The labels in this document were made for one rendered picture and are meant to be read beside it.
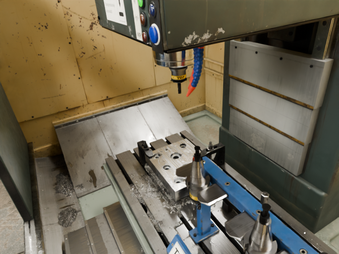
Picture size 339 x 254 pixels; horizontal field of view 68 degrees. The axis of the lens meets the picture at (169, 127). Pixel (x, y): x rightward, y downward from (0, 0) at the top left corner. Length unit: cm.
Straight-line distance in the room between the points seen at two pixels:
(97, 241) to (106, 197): 38
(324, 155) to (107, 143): 128
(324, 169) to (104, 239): 97
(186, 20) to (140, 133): 141
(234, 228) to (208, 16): 43
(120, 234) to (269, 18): 100
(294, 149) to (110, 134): 119
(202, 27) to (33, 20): 135
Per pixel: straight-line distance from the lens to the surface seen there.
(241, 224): 61
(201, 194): 66
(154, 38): 47
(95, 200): 157
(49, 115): 188
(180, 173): 72
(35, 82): 180
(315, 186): 127
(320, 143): 116
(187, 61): 79
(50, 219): 151
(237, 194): 65
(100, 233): 127
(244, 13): 55
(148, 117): 193
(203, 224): 92
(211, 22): 50
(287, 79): 110
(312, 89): 105
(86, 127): 188
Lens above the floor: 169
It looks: 31 degrees down
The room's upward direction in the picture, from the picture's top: 5 degrees counter-clockwise
